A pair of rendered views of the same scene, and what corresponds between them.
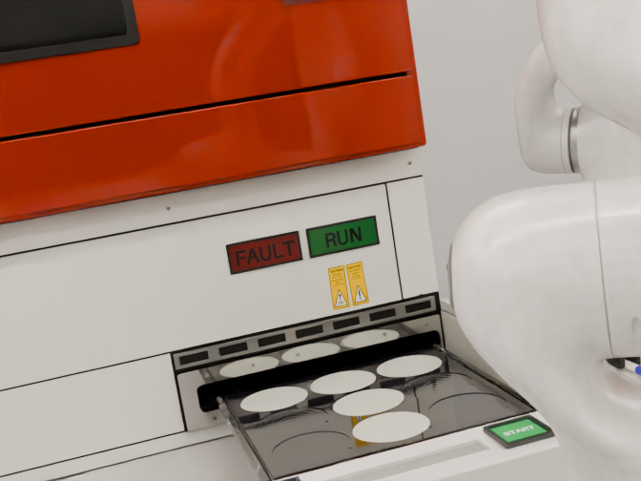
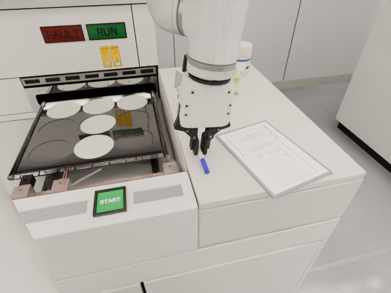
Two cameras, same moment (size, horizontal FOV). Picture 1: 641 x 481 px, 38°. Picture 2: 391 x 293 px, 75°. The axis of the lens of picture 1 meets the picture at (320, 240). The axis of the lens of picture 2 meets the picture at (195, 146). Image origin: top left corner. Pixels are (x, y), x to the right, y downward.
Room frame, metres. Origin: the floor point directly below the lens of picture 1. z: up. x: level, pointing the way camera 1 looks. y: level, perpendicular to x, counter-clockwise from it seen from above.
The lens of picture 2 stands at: (0.63, -0.33, 1.33)
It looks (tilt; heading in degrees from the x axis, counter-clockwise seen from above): 39 degrees down; 1
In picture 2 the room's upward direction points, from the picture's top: straight up
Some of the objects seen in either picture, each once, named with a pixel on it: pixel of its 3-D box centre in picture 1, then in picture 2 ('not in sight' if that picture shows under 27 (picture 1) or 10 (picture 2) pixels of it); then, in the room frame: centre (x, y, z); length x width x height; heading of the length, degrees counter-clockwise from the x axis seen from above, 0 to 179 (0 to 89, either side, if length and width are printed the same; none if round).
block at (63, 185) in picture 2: not in sight; (60, 196); (0.99, -0.03, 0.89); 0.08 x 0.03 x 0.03; 14
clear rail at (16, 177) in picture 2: (411, 448); (92, 165); (1.08, -0.07, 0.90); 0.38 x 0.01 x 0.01; 104
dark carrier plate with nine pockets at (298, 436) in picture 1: (365, 404); (96, 124); (1.26, -0.03, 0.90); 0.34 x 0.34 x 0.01; 14
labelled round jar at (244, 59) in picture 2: not in sight; (240, 58); (1.49, -0.47, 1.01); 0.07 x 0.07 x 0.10
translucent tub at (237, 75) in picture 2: not in sight; (225, 81); (1.34, -0.41, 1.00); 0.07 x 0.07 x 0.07; 89
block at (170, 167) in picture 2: not in sight; (171, 177); (1.05, -0.27, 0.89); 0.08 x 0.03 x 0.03; 14
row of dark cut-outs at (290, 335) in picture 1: (309, 331); (92, 75); (1.46, 0.04, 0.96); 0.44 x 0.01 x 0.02; 104
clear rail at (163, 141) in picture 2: (483, 375); (157, 117); (1.30, -0.20, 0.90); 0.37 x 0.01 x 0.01; 14
